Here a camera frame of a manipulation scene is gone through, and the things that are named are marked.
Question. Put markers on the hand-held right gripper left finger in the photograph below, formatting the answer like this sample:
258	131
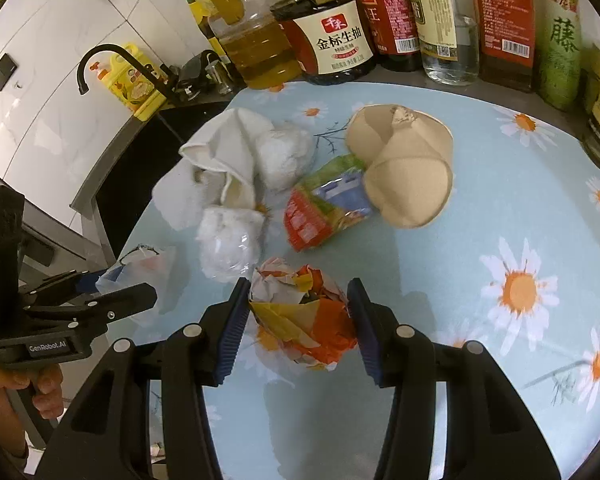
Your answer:
232	332

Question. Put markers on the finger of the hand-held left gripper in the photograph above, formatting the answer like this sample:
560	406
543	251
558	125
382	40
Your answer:
87	282
115	305

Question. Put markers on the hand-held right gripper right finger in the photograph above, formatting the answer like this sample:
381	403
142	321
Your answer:
362	332

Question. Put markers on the clear plastic bag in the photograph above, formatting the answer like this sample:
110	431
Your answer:
145	266

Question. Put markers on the colourful paper ball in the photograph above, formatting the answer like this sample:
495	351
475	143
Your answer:
305	325

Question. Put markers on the white cloth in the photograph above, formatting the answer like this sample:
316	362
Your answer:
215	150

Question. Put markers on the person's left forearm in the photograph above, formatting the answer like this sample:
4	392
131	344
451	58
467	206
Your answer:
2	452

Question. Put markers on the person's left hand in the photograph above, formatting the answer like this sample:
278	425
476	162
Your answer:
10	395

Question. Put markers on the white plastic-wrapped ball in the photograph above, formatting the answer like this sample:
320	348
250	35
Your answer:
230	245
286	152

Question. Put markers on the daisy printed tablecloth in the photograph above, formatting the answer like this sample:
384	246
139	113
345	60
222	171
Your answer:
455	245

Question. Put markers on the red green snack wrapper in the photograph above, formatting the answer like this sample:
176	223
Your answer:
325	205

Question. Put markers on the beige foam cup pad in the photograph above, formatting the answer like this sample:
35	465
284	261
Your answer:
410	185
370	130

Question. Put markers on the yellow dish soap bottle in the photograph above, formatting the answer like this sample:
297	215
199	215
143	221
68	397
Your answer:
130	87

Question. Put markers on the black faucet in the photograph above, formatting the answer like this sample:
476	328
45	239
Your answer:
82	82

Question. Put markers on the black pot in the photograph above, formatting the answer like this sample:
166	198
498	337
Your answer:
195	72

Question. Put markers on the small metal cup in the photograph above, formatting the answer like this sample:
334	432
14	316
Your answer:
221	77

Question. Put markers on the clear cooking oil bottle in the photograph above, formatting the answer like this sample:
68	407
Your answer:
260	50

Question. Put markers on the clear bottle olive label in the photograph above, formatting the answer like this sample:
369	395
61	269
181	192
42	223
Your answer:
450	60

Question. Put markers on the dark bottle red label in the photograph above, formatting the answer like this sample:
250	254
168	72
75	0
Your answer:
382	10

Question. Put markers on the green label bottle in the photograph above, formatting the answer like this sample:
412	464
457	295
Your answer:
560	50

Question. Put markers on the brown bottle red label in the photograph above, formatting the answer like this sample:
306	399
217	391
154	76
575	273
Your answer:
505	10

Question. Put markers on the black wall socket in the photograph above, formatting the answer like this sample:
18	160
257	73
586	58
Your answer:
2	72

